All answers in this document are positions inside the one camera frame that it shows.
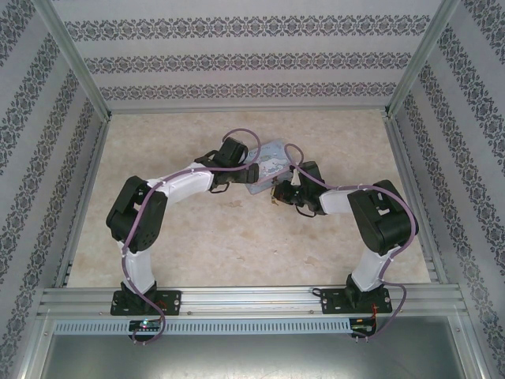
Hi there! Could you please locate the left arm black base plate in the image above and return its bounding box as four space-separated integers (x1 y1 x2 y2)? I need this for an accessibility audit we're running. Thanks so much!
110 290 183 317

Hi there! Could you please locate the cartoon bunny tin box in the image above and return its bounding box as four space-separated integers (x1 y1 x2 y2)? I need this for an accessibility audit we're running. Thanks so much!
245 137 297 197

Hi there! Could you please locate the aluminium side rail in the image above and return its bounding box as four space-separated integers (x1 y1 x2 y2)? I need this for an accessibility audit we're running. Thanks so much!
384 114 447 284
53 114 114 289

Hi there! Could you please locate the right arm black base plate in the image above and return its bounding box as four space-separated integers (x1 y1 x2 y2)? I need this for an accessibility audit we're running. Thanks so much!
320 287 394 316

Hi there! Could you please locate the slotted grey cable duct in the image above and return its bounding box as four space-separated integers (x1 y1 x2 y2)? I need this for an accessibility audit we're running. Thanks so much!
53 317 353 335

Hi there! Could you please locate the aluminium mounting rail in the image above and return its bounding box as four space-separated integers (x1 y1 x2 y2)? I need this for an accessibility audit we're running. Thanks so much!
37 286 469 317

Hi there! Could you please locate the aluminium frame post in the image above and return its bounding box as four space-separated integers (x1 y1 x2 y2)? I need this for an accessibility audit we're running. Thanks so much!
384 0 462 118
31 0 114 119

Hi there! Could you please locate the grey metal sheet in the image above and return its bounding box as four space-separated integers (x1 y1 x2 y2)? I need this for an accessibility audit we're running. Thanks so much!
23 315 488 379

